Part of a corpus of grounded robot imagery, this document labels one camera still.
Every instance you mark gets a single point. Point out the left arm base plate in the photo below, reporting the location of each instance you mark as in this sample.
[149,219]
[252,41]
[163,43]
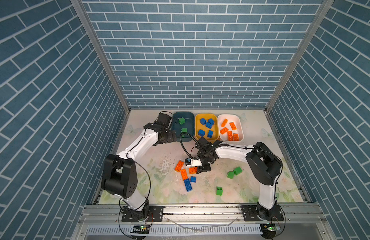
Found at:
[148,214]

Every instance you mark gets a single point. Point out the yellow plastic bin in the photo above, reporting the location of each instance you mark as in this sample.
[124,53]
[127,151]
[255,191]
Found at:
[215,128]

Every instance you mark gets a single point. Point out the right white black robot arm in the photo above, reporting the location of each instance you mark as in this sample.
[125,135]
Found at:
[265,166]

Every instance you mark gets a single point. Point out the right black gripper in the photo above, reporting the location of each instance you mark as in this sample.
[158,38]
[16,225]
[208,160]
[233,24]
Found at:
[202,168]

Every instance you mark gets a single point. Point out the dark teal plastic bin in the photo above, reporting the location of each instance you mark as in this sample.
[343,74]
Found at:
[189,124]

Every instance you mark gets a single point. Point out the white plastic bin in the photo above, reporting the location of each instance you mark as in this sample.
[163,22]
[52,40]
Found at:
[230,128]

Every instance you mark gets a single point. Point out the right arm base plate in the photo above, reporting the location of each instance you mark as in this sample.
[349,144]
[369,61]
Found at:
[258,213]

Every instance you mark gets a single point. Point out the aluminium front rail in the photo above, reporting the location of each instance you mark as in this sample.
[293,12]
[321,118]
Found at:
[294,213]

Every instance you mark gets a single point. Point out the orange L-shaped lego brick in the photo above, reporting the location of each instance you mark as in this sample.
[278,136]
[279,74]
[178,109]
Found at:
[186,171]

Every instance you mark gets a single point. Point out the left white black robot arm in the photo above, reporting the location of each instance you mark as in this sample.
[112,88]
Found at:
[120,176]

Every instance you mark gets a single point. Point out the long blue lego brick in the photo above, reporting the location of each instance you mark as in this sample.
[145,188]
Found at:
[188,185]

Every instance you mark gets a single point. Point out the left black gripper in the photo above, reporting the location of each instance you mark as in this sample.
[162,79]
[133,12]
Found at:
[170,136]

